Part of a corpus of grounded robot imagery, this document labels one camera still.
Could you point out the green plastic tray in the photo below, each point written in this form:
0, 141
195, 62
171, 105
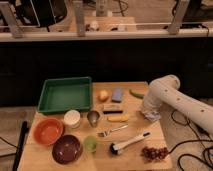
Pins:
64, 94

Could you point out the dark purple bowl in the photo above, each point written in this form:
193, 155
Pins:
66, 149

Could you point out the white handled dish brush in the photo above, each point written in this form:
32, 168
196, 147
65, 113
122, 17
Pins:
116, 148

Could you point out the white cup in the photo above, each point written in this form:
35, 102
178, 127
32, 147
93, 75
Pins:
72, 118

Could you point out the metal cup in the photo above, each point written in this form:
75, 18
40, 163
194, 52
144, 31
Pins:
93, 118

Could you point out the brown grape bunch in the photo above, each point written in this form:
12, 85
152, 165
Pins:
151, 154

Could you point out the orange bowl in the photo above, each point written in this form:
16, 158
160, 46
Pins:
48, 131

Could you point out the light blue towel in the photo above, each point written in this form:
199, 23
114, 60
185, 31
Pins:
152, 116

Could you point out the yellow orange fruit toy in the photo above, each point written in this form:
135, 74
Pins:
103, 95

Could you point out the black wooden eraser block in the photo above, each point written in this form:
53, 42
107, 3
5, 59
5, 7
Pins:
112, 108

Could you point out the green cucumber toy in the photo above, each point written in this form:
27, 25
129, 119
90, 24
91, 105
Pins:
137, 95

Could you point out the small green cup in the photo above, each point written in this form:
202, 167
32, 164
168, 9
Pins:
90, 143

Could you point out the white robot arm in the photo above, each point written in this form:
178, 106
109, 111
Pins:
166, 90

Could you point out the blue sponge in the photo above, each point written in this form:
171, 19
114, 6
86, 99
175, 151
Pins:
117, 95

